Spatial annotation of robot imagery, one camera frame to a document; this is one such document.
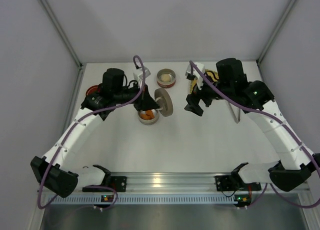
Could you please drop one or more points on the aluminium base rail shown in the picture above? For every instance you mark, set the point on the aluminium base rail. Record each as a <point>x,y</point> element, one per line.
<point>175,181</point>

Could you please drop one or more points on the orange fried nuggets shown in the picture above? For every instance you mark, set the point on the orange fried nuggets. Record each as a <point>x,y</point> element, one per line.
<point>147,115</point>

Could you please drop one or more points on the left aluminium frame post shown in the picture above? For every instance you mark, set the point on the left aluminium frame post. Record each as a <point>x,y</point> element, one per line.
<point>64,38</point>

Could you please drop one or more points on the white round bun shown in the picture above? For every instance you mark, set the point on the white round bun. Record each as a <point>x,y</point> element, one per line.
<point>165,78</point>

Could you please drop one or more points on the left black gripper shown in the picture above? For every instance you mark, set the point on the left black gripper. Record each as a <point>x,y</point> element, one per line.
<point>139,100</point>

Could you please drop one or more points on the aluminium frame post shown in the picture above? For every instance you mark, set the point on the aluminium frame post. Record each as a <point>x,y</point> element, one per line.
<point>275,32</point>
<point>64,38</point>

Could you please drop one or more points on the steel food tongs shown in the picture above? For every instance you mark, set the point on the steel food tongs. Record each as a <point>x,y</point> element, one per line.
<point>235,112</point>

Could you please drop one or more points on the brown round lid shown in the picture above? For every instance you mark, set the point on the brown round lid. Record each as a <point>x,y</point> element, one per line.
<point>163,99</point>

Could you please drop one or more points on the black mounting plate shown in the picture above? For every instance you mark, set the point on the black mounting plate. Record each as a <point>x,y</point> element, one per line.
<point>118,183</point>
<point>224,183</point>

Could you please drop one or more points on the red round lid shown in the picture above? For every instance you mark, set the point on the red round lid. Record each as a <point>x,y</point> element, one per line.
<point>93,89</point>

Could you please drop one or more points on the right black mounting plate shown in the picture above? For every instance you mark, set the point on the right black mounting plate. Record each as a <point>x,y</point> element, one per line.
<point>224,183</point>

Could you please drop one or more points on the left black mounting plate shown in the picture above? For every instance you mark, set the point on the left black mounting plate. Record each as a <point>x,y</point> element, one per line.
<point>118,183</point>

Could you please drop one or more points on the bamboo woven tray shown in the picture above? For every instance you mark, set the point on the bamboo woven tray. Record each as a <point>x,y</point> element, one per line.
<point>211,75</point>

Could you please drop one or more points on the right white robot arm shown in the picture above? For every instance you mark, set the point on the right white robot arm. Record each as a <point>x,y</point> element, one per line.
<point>296,161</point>

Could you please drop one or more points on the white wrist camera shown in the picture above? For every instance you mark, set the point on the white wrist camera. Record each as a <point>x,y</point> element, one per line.
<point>138,75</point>
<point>193,70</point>

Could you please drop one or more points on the grey slotted cable duct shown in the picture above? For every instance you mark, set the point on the grey slotted cable duct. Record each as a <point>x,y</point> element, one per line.
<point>144,199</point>

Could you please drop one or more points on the right aluminium frame post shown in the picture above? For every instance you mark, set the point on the right aluminium frame post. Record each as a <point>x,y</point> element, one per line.
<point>275,32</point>

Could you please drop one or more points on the red steel lunch bowl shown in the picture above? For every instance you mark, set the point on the red steel lunch bowl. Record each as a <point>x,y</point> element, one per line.
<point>166,84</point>

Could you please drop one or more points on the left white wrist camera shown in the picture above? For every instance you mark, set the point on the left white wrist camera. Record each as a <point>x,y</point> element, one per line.
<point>138,75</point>

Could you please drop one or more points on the tan steel lunch bowl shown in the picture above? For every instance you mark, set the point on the tan steel lunch bowl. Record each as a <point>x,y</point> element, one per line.
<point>149,122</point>

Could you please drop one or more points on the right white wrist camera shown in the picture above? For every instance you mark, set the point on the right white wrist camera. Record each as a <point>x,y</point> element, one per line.
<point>193,70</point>

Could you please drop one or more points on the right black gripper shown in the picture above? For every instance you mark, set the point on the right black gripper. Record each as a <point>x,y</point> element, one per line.
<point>200,98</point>

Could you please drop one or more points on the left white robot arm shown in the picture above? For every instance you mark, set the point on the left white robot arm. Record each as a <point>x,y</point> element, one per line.
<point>53,170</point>

